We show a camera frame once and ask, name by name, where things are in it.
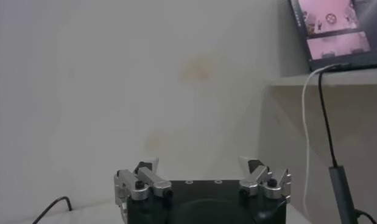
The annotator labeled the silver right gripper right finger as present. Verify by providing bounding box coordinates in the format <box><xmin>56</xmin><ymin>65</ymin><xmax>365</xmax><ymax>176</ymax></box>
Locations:
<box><xmin>238</xmin><ymin>156</ymin><xmax>292</xmax><ymax>203</ymax></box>

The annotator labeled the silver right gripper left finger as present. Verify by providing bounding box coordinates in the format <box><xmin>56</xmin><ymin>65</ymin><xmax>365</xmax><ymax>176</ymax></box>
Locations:
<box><xmin>114</xmin><ymin>157</ymin><xmax>173</xmax><ymax>208</ymax></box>

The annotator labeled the white side table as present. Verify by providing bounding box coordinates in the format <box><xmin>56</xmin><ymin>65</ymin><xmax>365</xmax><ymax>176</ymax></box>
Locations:
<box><xmin>261</xmin><ymin>67</ymin><xmax>377</xmax><ymax>92</ymax></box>

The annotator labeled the laptop screen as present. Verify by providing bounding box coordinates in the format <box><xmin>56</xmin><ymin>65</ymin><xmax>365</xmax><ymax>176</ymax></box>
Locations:
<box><xmin>289</xmin><ymin>0</ymin><xmax>377</xmax><ymax>73</ymax></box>

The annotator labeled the white laptop cable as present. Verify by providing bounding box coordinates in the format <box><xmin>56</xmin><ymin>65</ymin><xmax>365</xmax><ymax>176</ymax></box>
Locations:
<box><xmin>301</xmin><ymin>63</ymin><xmax>341</xmax><ymax>214</ymax></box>

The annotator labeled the black cable with adapter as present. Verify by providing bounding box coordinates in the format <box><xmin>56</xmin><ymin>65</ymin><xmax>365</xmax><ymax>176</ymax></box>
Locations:
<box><xmin>317</xmin><ymin>62</ymin><xmax>377</xmax><ymax>224</ymax></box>

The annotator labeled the black pot power cord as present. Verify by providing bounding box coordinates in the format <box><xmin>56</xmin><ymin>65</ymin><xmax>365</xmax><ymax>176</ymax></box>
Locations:
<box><xmin>32</xmin><ymin>196</ymin><xmax>73</xmax><ymax>224</ymax></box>

